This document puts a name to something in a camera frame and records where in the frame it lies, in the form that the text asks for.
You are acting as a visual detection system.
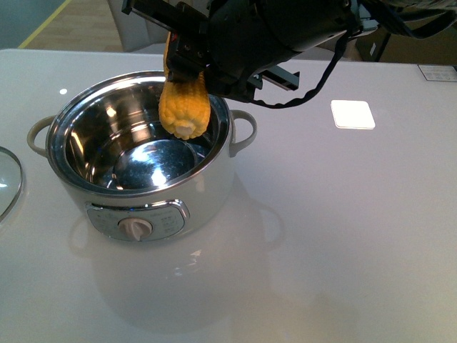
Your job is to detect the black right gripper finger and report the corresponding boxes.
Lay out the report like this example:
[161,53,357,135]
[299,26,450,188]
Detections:
[165,31,209,83]

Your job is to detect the glass pot lid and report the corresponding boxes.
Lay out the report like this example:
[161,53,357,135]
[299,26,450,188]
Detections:
[1,146,24,221]

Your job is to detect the black braided cable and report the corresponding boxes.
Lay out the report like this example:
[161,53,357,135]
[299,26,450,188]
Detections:
[246,28,354,110]

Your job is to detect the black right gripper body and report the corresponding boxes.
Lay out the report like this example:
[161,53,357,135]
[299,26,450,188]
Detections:
[122,1,357,102]

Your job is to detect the black white table label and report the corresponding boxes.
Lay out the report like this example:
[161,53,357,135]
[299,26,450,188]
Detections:
[418,64,457,82]

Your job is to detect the left beige upholstered chair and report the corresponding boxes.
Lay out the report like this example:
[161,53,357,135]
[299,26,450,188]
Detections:
[108,0,168,54]

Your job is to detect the yellow corn cob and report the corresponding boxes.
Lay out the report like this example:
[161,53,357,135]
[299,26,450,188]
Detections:
[159,32,211,140]

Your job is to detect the white electric cooking pot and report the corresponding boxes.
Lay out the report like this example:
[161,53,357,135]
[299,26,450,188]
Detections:
[27,71,256,242]

